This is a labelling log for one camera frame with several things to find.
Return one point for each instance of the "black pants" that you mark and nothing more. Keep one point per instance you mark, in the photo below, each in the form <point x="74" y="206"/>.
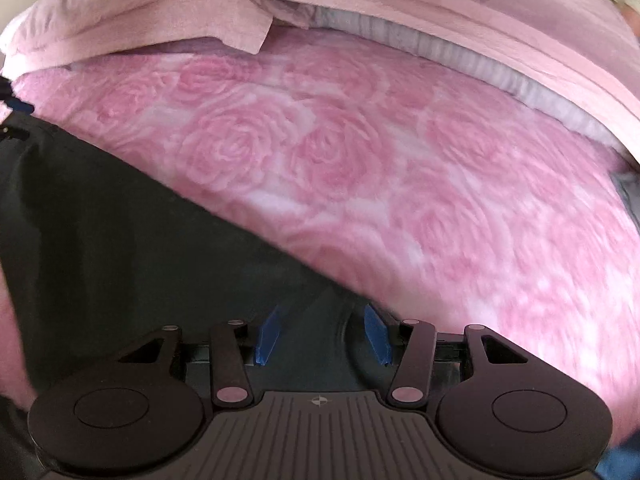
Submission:
<point x="125" y="240"/>

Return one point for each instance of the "blue jeans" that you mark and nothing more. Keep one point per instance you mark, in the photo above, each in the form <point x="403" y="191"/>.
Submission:
<point x="622" y="465"/>

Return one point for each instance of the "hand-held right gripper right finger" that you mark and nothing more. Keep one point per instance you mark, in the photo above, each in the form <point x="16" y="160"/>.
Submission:
<point x="376" y="335"/>

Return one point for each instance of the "grey pillow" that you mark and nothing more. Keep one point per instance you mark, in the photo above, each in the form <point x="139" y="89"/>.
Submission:
<point x="631" y="187"/>

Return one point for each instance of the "pink floral bedspread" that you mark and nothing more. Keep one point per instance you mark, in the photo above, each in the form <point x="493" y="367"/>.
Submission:
<point x="400" y="185"/>

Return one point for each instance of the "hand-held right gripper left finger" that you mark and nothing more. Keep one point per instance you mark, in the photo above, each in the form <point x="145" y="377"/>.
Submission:
<point x="267" y="335"/>

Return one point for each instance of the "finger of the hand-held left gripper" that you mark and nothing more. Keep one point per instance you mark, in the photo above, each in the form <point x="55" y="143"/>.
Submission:
<point x="12" y="132"/>
<point x="20" y="105"/>

